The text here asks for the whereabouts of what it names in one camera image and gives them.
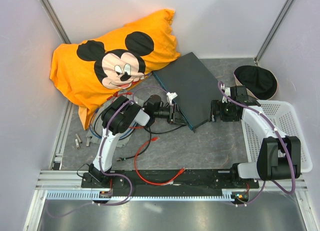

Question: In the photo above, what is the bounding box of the orange Mickey Mouse pillow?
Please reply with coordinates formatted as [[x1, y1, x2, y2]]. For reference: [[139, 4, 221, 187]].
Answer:
[[49, 9, 180, 129]]

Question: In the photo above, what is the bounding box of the black cap with beige brim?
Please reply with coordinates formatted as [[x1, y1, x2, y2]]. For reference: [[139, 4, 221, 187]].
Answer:
[[233, 65, 278, 100]]

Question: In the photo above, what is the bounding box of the white perforated plastic basket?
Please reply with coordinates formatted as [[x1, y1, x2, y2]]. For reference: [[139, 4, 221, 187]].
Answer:
[[241, 100, 313, 174]]

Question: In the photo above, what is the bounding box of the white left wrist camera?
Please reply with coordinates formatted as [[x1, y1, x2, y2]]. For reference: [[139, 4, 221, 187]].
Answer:
[[166, 92, 178, 105]]

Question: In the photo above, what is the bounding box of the blue network cable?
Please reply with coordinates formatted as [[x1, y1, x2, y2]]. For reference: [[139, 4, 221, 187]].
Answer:
[[90, 108, 133, 139]]

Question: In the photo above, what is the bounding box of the dark grey network switch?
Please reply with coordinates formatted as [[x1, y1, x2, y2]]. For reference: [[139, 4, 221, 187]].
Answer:
[[152, 52, 223, 132]]

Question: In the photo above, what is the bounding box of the black network cable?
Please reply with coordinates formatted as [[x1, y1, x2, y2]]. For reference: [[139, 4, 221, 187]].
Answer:
[[88, 108, 191, 162]]

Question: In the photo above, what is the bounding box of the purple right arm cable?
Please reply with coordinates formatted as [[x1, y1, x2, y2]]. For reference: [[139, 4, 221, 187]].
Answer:
[[217, 81, 297, 208]]

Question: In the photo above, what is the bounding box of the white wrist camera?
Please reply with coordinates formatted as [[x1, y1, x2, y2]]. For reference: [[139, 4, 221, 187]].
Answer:
[[221, 87, 231, 103], [166, 92, 178, 105]]

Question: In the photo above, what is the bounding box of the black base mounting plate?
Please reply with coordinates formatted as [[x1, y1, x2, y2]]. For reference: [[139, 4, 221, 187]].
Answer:
[[81, 169, 260, 196]]

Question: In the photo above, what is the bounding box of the white slotted cable duct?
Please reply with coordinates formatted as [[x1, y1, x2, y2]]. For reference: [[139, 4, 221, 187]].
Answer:
[[46, 190, 235, 202]]

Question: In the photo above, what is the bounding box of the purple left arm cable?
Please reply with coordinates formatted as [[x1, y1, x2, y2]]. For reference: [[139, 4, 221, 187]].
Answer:
[[46, 85, 171, 218]]

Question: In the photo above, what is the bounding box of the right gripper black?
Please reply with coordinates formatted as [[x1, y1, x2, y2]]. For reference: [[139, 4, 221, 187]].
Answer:
[[209, 99, 240, 122]]

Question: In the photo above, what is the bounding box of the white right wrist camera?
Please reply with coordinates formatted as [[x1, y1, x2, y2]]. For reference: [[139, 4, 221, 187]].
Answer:
[[221, 87, 231, 103]]

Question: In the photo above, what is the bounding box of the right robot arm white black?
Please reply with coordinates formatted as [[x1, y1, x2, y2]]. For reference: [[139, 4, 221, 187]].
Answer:
[[210, 82, 301, 188]]

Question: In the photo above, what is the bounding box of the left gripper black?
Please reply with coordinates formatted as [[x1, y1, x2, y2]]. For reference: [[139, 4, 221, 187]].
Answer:
[[154, 104, 189, 126]]

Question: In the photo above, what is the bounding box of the grey crumpled cloth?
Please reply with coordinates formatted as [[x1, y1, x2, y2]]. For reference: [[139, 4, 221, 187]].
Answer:
[[86, 91, 134, 148]]

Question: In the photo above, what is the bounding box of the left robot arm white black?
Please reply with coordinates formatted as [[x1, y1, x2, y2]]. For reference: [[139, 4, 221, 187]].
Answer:
[[88, 94, 186, 188]]

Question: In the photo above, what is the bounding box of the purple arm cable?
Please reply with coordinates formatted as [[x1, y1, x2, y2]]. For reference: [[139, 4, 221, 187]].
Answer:
[[46, 85, 171, 218], [217, 81, 297, 208]]

